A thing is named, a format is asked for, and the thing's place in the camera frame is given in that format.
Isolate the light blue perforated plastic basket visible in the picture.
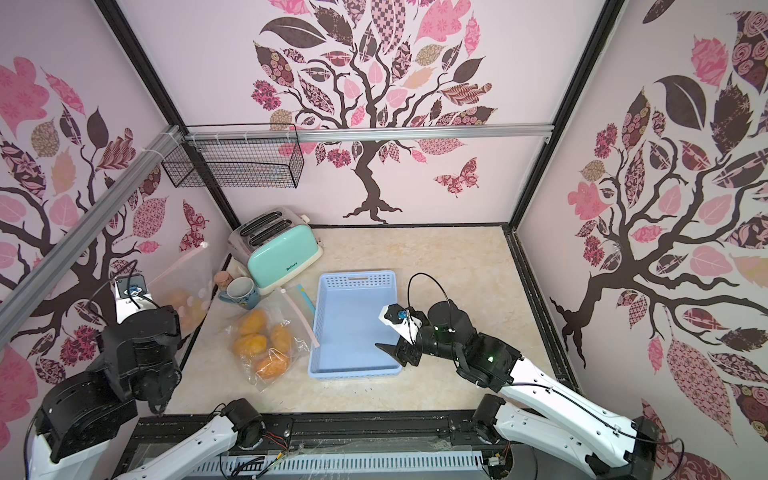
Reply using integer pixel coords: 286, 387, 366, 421
308, 270, 402, 380

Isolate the reddish orange potato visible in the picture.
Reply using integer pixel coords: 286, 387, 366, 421
238, 309, 269, 336

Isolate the clear blue zipper bag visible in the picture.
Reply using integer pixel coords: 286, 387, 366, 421
264, 285, 315, 323

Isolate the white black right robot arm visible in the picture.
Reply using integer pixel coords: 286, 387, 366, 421
378, 300, 665, 479

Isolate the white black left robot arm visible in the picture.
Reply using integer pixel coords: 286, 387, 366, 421
23, 306, 265, 479

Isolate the reddish potato lower centre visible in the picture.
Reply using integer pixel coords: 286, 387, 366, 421
270, 325, 294, 355

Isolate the mint green silver toaster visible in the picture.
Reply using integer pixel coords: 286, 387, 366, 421
228, 207, 323, 296

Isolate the white blue ceramic mug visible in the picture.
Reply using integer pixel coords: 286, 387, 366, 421
219, 276, 261, 310

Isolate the small pink cup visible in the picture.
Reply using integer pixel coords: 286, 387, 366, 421
213, 271, 234, 292

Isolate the black base frame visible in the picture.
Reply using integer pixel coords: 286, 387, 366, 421
115, 406, 518, 479

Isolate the white slotted cable duct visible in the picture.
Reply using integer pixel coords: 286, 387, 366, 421
187, 451, 488, 479

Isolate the aluminium rail back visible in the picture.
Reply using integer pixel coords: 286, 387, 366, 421
185, 123, 554, 143

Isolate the aluminium rail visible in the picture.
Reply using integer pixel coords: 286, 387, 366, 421
1, 125, 183, 345
185, 123, 554, 143

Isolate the black wire wall basket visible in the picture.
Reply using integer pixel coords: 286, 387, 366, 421
162, 123, 304, 189

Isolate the aluminium rail left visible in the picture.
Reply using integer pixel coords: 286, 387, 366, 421
1, 125, 183, 345

